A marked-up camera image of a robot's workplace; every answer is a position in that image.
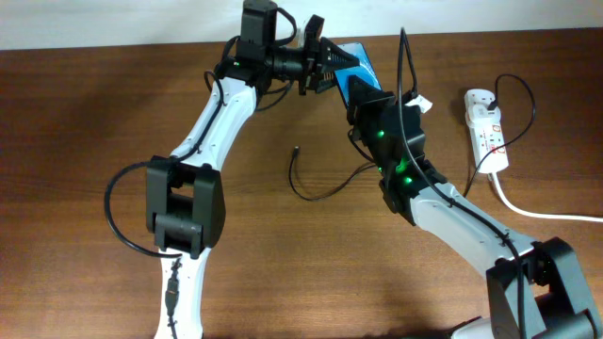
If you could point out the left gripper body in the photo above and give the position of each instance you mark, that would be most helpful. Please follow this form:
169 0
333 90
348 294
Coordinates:
310 52

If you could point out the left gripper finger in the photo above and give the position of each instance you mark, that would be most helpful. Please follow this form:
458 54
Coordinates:
319 83
336 59

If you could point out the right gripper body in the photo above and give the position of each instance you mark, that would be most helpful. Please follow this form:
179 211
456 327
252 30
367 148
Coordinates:
366 125

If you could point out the blue Galaxy smartphone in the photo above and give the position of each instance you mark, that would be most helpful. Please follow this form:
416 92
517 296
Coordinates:
364 70

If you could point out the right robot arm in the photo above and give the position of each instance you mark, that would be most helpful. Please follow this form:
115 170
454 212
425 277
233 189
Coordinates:
535 289

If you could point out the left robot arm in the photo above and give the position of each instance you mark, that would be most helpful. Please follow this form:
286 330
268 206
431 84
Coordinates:
185 205

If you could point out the white USB charger adapter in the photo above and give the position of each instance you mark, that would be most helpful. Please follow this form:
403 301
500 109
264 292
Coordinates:
477 110

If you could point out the white power strip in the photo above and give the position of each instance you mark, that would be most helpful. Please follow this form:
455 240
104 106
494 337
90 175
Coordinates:
487 141

